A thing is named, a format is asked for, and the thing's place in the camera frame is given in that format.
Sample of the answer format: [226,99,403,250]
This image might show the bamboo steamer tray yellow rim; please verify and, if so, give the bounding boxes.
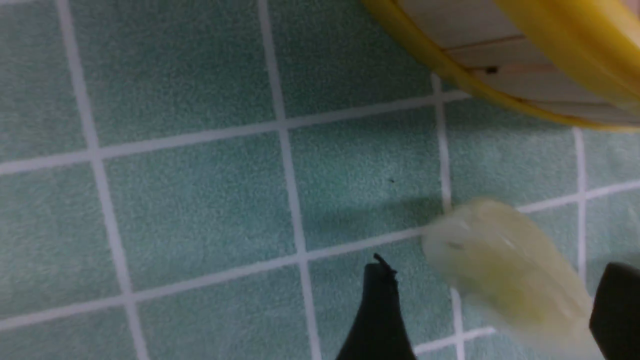
[363,0,640,132]

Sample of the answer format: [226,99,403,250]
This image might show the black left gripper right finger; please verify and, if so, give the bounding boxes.
[589,262,640,360]

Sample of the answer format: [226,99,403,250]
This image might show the green checkered tablecloth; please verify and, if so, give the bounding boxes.
[0,0,639,360]

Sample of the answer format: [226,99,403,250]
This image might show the pale toy dumpling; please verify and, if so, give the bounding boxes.
[421,198,604,360]

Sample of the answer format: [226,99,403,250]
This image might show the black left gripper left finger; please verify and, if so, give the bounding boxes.
[336,253,417,360]

